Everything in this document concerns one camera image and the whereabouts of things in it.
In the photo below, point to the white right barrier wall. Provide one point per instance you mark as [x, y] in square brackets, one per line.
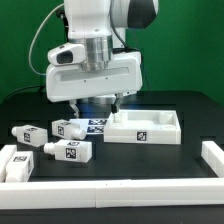
[214, 157]

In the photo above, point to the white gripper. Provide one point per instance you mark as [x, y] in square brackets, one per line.
[67, 80]

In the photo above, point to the white barrier wall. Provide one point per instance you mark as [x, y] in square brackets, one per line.
[214, 157]
[118, 193]
[5, 155]

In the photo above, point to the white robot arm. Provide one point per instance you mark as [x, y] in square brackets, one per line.
[95, 62]

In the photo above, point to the white square table top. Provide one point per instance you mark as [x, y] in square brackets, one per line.
[143, 126]

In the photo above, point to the white sheet with markers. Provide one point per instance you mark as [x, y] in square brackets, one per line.
[91, 126]

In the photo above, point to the white left barrier wall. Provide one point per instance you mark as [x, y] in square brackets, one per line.
[5, 155]

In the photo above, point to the white front barrier wall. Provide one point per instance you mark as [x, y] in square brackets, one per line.
[118, 193]

